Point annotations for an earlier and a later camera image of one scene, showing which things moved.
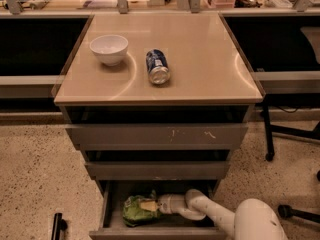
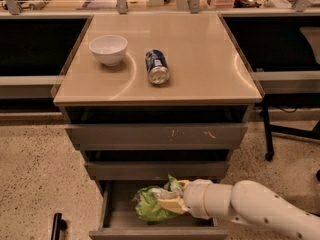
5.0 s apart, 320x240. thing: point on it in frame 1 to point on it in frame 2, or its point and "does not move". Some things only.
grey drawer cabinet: (158, 102) does not move
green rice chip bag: (133, 215) to (147, 204)
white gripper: (165, 204) to (194, 196)
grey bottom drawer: (174, 227) does not move
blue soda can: (157, 66) does not move
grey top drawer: (157, 136) does not move
